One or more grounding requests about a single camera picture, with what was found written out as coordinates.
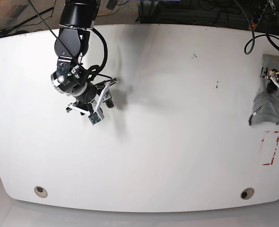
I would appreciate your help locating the table grommet hole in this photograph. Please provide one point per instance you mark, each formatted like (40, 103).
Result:
(41, 192)
(247, 193)

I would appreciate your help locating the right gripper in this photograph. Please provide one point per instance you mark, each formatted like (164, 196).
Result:
(76, 81)

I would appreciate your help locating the red tape rectangle marking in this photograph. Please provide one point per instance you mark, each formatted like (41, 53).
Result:
(269, 145)

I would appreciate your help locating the left table grommet hole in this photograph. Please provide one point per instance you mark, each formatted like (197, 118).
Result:
(41, 192)

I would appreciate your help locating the black stand legs on floor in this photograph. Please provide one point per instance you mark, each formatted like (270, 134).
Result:
(13, 17)

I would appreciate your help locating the grey T-shirt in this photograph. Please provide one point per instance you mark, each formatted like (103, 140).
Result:
(266, 101)

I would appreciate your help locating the black power strip red light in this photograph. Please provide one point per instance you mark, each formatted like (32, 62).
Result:
(258, 8)

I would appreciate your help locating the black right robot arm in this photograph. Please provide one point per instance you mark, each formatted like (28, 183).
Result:
(76, 25)

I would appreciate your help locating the right table grommet hole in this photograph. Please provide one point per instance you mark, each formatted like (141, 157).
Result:
(247, 193)

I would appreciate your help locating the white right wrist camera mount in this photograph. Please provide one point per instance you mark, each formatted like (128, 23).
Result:
(90, 98)

